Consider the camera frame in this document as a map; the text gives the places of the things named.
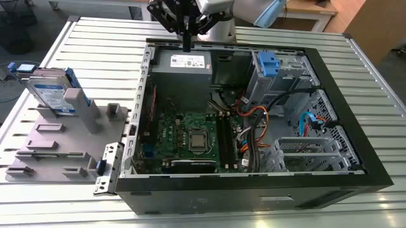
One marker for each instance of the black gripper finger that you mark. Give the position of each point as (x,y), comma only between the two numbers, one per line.
(213,22)
(165,21)

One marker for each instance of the hard disk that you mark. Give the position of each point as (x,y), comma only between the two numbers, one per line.
(47,92)

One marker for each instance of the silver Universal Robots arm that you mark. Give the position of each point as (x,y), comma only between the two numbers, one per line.
(224,31)

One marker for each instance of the metal disk bay cage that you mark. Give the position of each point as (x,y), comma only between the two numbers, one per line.
(305,154)

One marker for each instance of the blue drive latch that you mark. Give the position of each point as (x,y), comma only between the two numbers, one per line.
(269,64)

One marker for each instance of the grey power supply unit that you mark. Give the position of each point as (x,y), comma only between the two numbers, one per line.
(184,90)

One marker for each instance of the wooden top desk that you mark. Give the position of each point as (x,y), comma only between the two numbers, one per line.
(315,8)

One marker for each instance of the metal drive cage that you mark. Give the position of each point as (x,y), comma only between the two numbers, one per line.
(280,88)

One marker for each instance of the yellow black power harness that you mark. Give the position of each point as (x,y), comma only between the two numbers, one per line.
(220,107)

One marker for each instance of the green motherboard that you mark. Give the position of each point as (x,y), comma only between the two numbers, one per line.
(172,123)

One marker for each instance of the black office chair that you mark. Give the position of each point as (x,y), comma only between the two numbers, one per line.
(19,38)

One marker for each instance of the black RAM slot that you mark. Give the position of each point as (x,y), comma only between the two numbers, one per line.
(229,140)
(233,140)
(225,140)
(221,140)

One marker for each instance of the silver CPU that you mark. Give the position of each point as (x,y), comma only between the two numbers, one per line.
(200,141)

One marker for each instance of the wooden cabinet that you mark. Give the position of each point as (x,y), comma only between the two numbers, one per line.
(377,23)

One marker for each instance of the CPU socket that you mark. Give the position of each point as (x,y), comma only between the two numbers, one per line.
(189,152)

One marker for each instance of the blue board connector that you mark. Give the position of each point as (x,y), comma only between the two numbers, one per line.
(149,152)

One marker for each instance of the grey parts rack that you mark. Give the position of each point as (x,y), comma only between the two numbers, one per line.
(80,147)

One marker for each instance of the black graphics card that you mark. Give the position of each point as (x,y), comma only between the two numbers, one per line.
(194,166)

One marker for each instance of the green RAM stick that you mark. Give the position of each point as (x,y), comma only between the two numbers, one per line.
(70,155)

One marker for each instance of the black open PC case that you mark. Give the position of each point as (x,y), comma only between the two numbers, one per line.
(222,197)

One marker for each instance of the white metal desk frame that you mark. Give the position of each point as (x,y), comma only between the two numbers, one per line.
(146,12)

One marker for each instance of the metal card retention bracket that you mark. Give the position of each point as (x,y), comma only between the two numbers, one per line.
(112,152)

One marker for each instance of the blue bracket clip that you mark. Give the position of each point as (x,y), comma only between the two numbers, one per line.
(102,164)

